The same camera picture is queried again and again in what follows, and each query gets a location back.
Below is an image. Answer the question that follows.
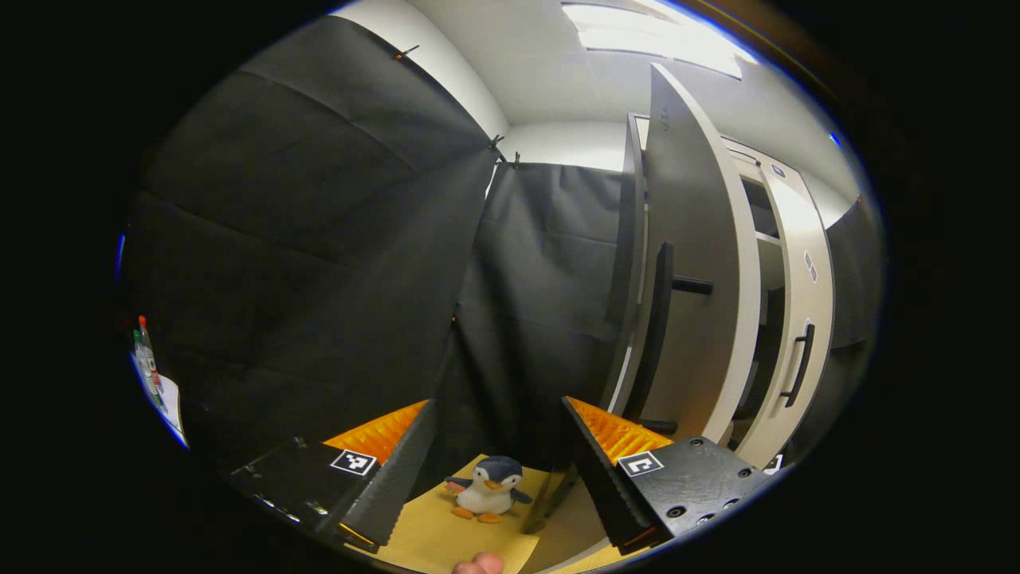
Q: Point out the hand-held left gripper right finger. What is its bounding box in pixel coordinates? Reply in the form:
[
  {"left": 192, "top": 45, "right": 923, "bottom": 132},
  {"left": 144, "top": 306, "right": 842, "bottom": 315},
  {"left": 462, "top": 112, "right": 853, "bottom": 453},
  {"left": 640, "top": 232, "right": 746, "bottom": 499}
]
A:
[{"left": 561, "top": 395, "right": 779, "bottom": 557}]

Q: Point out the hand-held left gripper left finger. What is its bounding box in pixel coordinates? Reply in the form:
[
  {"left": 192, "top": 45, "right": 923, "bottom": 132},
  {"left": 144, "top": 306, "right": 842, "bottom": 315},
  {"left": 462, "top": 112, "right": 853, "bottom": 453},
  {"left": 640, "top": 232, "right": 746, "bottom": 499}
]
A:
[{"left": 226, "top": 399, "right": 438, "bottom": 553}]

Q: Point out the white shoe cabinet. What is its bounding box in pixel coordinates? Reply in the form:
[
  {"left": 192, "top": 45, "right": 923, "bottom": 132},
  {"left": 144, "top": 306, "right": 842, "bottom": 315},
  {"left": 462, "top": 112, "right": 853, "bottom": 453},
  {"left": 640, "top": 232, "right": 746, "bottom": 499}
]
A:
[{"left": 522, "top": 114, "right": 838, "bottom": 535}]

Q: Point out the white cabinet drawer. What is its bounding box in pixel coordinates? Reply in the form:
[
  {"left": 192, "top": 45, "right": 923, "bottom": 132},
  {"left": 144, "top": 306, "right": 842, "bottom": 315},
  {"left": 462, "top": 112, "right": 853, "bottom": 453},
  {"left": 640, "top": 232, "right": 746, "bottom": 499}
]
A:
[{"left": 721, "top": 137, "right": 807, "bottom": 189}]

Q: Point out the penguin plush toy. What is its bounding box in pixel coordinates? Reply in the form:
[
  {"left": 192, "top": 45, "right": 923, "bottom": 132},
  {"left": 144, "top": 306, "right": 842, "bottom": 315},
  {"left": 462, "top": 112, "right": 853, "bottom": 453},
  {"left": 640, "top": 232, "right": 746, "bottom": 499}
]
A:
[{"left": 445, "top": 455, "right": 534, "bottom": 525}]

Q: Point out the white paper sheet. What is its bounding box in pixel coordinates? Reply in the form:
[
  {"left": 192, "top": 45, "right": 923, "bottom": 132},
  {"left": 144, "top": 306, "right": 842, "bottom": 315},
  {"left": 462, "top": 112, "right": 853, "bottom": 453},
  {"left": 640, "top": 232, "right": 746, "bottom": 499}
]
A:
[{"left": 151, "top": 373, "right": 189, "bottom": 449}]

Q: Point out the red capped bottle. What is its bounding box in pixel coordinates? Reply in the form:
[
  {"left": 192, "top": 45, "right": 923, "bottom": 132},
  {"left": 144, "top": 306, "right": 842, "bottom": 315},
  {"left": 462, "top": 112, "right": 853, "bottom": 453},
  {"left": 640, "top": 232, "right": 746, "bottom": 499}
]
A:
[{"left": 132, "top": 315, "right": 165, "bottom": 393}]

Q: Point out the ceiling light panel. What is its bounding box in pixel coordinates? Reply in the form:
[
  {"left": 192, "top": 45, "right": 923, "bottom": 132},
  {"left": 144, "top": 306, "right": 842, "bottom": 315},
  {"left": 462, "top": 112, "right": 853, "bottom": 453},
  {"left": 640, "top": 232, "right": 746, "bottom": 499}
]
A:
[{"left": 561, "top": 0, "right": 759, "bottom": 81}]

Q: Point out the black door handle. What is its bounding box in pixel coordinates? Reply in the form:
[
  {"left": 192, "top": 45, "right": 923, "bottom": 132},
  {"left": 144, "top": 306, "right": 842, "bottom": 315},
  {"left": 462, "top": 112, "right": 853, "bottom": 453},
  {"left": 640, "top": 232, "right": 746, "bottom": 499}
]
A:
[
  {"left": 626, "top": 242, "right": 716, "bottom": 437},
  {"left": 779, "top": 321, "right": 817, "bottom": 409}
]

